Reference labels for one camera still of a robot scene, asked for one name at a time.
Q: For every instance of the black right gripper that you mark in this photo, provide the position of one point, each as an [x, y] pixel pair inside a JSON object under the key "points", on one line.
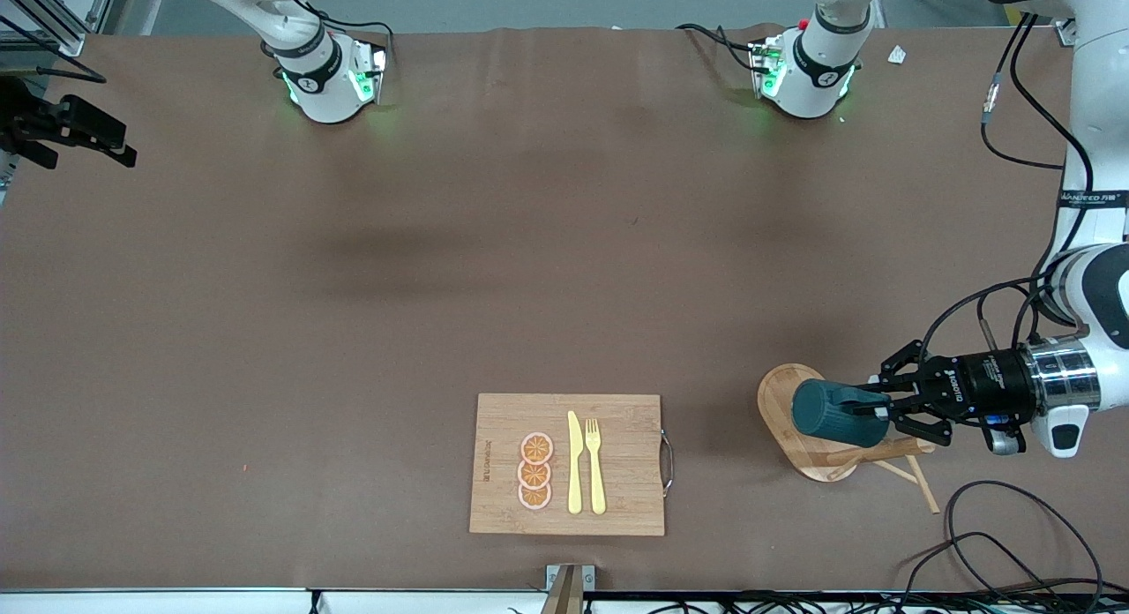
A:
{"points": [[19, 120]]}

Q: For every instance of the aluminium frame profile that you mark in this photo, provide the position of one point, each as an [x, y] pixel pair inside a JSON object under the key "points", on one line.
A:
{"points": [[53, 23], [1067, 32]]}

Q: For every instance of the brown wooden strut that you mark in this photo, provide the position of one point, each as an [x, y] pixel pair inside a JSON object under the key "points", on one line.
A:
{"points": [[564, 596]]}

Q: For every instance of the white paper scrap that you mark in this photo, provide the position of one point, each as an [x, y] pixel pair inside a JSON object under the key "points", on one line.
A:
{"points": [[897, 55]]}

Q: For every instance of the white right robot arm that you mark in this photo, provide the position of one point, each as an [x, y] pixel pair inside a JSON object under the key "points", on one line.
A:
{"points": [[322, 76]]}

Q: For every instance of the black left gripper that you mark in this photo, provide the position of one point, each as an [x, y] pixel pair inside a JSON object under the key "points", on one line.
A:
{"points": [[983, 385]]}

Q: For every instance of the bamboo cutting board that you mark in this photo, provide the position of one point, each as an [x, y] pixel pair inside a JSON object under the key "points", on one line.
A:
{"points": [[626, 464]]}

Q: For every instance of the yellow plastic knife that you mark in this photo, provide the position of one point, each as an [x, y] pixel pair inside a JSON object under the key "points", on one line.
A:
{"points": [[575, 464]]}

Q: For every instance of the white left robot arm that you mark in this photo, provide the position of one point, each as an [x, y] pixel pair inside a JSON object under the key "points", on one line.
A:
{"points": [[1098, 111]]}

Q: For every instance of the metal bracket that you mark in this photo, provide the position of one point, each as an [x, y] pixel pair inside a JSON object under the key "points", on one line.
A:
{"points": [[554, 575]]}

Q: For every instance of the orange slice toy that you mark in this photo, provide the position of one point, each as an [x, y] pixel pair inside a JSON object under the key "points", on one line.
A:
{"points": [[537, 446]]}

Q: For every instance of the wooden cup rack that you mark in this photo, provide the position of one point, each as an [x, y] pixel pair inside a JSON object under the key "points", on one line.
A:
{"points": [[781, 402]]}

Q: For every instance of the white table edge rail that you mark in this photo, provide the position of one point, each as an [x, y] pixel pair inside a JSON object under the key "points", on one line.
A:
{"points": [[176, 602]]}

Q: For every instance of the brown table cover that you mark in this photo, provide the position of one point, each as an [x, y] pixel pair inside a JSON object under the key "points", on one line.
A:
{"points": [[176, 464]]}

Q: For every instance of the yellow plastic fork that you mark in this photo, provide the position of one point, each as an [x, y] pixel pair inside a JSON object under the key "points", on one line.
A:
{"points": [[596, 473]]}

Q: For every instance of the dark green cup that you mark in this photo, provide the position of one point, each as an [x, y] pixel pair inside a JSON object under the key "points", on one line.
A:
{"points": [[825, 411]]}

